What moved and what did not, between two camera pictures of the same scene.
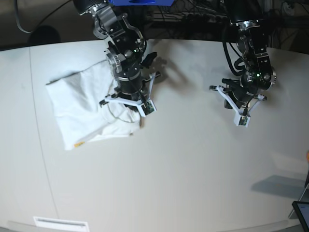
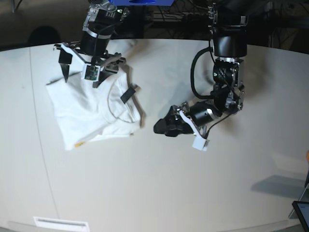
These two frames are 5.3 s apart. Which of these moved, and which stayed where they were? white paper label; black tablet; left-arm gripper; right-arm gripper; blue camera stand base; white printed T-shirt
Moved: left-arm gripper; right-arm gripper
Stayed: white printed T-shirt; white paper label; black tablet; blue camera stand base
